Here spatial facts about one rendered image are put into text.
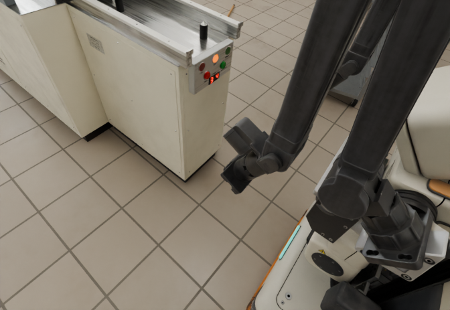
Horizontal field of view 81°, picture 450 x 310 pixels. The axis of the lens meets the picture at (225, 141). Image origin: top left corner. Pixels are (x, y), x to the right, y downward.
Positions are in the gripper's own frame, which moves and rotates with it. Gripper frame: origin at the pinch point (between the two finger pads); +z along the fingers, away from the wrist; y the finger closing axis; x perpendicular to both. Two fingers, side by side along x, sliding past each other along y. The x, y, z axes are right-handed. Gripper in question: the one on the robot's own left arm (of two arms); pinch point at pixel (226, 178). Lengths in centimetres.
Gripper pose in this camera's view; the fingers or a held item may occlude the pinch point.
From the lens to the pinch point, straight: 72.1
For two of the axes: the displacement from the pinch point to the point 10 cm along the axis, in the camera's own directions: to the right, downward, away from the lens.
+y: -6.1, 5.6, -5.6
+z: -4.4, 3.4, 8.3
